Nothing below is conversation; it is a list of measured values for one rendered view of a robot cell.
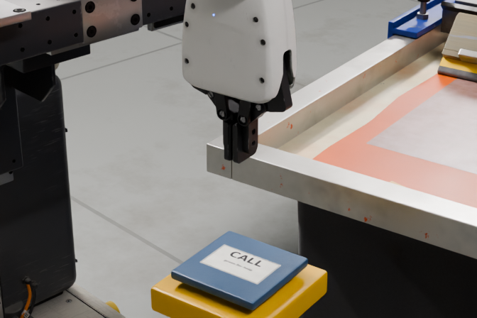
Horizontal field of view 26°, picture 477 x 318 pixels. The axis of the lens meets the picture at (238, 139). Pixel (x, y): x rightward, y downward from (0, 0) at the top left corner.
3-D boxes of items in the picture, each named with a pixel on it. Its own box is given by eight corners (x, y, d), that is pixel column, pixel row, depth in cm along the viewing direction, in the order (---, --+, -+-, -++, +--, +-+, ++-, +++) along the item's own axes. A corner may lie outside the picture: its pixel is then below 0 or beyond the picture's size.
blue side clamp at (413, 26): (414, 70, 160) (417, 27, 157) (385, 63, 162) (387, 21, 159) (490, 20, 182) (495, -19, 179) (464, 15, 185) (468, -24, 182)
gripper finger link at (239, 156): (231, 96, 94) (231, 162, 97) (260, 105, 92) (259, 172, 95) (250, 86, 96) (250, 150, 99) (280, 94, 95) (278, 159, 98)
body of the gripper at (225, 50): (167, -32, 90) (171, 87, 95) (265, -12, 85) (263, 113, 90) (218, -50, 96) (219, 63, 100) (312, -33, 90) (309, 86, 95)
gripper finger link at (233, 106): (201, 89, 96) (202, 154, 99) (229, 96, 94) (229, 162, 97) (221, 78, 98) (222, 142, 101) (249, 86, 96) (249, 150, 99)
